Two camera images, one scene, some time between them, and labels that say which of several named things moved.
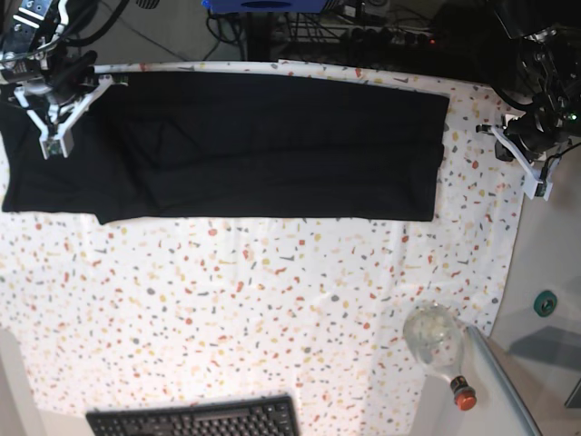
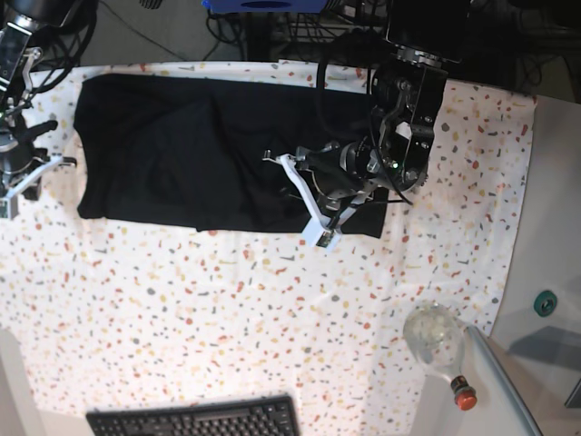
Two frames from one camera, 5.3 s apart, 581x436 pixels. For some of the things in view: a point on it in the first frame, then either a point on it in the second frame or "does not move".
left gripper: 63,84 -> 18,155
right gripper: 536,133 -> 340,173
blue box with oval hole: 263,5 does not move
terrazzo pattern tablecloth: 127,315 does not move
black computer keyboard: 265,416 does not move
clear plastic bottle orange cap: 434,336 does not move
